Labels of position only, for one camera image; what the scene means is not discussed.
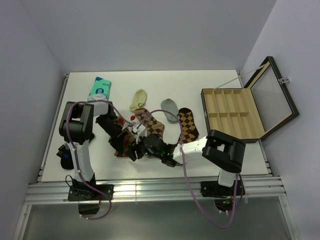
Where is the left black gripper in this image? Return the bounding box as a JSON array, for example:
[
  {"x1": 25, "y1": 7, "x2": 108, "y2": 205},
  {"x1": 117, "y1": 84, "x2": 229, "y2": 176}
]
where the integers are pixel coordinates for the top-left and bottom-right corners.
[{"x1": 96, "y1": 115, "x2": 128, "y2": 155}]

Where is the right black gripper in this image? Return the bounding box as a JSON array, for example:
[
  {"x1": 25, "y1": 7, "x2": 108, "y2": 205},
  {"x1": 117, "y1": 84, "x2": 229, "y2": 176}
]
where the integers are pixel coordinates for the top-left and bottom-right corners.
[{"x1": 124, "y1": 132, "x2": 163, "y2": 162}]

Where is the orange green argyle sock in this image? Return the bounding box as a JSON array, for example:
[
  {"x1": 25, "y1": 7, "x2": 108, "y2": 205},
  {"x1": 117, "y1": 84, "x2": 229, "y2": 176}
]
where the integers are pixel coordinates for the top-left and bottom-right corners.
[{"x1": 113, "y1": 116, "x2": 136, "y2": 158}]

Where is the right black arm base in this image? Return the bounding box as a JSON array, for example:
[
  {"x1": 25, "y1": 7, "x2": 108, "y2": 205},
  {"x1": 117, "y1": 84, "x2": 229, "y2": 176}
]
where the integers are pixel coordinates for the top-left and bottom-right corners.
[{"x1": 200, "y1": 178, "x2": 246, "y2": 215}]

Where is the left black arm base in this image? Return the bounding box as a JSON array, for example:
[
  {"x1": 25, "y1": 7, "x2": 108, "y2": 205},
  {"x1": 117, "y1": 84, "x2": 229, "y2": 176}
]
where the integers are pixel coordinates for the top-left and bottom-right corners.
[{"x1": 65, "y1": 175, "x2": 114, "y2": 220}]

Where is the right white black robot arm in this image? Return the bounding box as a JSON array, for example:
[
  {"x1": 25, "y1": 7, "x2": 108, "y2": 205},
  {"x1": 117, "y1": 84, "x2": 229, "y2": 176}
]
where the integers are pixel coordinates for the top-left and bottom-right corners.
[{"x1": 125, "y1": 130, "x2": 246, "y2": 195}]

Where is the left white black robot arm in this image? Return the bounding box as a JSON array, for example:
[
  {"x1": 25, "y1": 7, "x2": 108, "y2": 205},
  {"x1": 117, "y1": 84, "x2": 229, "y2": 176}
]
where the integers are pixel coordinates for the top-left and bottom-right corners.
[{"x1": 58, "y1": 100, "x2": 128, "y2": 200}]

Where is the brown tan argyle sock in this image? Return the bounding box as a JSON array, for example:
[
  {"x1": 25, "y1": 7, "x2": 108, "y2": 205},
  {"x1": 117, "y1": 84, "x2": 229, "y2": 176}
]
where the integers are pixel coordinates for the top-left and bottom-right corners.
[{"x1": 134, "y1": 107, "x2": 165, "y2": 140}]

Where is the dark brown argyle sock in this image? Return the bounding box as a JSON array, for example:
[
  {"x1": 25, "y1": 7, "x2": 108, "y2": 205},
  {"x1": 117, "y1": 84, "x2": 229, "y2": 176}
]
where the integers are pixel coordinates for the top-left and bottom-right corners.
[{"x1": 178, "y1": 107, "x2": 199, "y2": 144}]

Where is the cream ankle sock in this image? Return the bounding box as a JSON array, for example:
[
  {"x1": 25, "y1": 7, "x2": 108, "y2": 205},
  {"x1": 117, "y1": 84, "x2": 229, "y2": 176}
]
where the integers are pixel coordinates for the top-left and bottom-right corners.
[{"x1": 129, "y1": 89, "x2": 147, "y2": 113}]

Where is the grey ankle sock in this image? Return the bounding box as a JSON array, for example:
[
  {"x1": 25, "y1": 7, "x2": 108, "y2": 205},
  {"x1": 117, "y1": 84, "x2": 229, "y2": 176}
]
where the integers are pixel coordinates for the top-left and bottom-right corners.
[{"x1": 160, "y1": 98, "x2": 179, "y2": 124}]

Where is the teal patterned sock pair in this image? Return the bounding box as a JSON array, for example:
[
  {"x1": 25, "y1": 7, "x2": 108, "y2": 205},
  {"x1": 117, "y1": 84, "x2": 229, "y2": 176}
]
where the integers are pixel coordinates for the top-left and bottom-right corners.
[{"x1": 87, "y1": 77, "x2": 112, "y2": 101}]

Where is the black blue sock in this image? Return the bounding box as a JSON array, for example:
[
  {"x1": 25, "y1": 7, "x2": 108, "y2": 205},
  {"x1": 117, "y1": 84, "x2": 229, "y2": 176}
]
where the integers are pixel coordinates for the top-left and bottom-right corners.
[{"x1": 56, "y1": 143, "x2": 74, "y2": 170}]

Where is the black compartment storage box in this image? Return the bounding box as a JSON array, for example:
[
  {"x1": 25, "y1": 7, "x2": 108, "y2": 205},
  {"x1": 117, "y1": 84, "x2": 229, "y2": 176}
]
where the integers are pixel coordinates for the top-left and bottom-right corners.
[{"x1": 200, "y1": 56, "x2": 300, "y2": 143}]

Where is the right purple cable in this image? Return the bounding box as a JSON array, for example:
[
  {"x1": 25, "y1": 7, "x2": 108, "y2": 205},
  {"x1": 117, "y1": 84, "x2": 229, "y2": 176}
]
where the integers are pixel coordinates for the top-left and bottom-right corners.
[{"x1": 134, "y1": 109, "x2": 244, "y2": 230}]

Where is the purple cable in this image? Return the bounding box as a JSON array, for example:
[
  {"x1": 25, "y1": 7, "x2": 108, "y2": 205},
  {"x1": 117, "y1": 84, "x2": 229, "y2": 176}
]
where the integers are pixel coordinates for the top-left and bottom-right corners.
[
  {"x1": 134, "y1": 109, "x2": 244, "y2": 230},
  {"x1": 63, "y1": 99, "x2": 141, "y2": 221}
]

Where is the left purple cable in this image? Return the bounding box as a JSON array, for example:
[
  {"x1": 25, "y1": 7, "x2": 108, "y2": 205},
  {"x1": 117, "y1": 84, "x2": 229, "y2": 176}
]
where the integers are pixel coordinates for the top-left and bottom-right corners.
[{"x1": 63, "y1": 99, "x2": 141, "y2": 221}]

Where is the metal wall latch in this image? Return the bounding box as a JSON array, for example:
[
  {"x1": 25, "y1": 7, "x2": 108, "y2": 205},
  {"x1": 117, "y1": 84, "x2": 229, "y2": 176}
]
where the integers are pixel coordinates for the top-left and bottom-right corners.
[{"x1": 278, "y1": 77, "x2": 290, "y2": 85}]

